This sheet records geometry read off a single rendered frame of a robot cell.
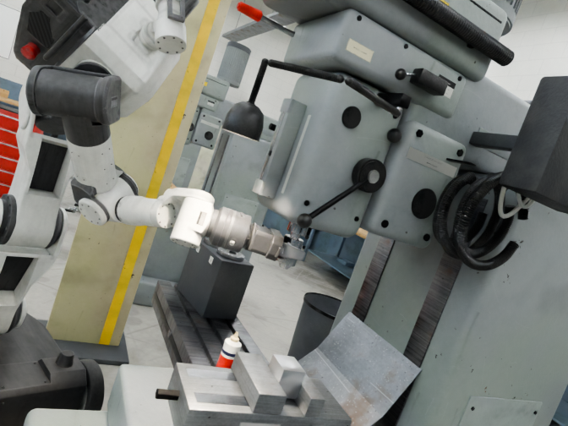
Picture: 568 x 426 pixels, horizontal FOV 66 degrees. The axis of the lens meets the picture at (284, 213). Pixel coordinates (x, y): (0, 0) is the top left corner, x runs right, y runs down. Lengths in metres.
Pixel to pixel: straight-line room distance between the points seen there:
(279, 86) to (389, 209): 9.86
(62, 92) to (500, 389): 1.20
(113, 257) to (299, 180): 1.98
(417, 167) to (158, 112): 1.86
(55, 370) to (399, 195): 1.12
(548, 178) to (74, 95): 0.87
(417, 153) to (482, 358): 0.51
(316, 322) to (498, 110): 2.03
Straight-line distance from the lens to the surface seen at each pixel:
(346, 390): 1.24
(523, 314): 1.22
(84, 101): 0.94
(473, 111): 1.10
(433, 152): 1.01
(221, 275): 1.32
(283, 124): 0.92
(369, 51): 0.89
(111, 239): 2.70
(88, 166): 1.05
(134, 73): 1.04
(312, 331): 2.91
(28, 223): 1.38
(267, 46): 10.69
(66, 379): 1.54
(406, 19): 0.94
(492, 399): 1.27
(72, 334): 2.92
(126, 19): 1.10
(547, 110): 0.91
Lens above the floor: 1.41
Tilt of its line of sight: 6 degrees down
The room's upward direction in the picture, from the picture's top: 20 degrees clockwise
